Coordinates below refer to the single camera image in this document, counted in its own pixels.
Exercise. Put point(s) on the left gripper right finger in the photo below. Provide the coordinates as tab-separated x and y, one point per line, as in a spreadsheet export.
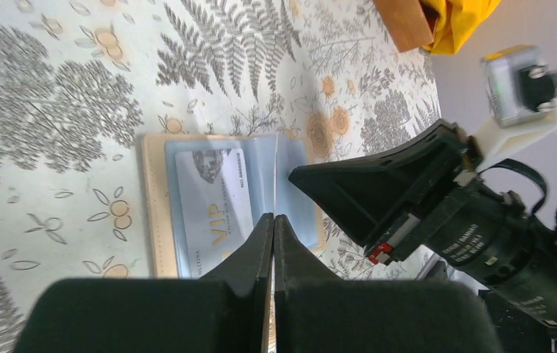
317	311

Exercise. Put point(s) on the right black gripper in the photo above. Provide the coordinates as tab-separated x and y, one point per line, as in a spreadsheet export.
398	198

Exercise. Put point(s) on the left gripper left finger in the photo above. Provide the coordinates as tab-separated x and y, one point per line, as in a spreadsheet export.
225	310

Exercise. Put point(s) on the brown wooden tray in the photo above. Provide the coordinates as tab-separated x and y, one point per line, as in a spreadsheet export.
410	22

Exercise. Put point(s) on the yellow cloth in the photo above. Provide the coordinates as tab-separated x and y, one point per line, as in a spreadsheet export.
452	22

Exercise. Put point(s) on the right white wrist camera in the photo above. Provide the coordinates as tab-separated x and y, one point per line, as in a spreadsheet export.
522	103

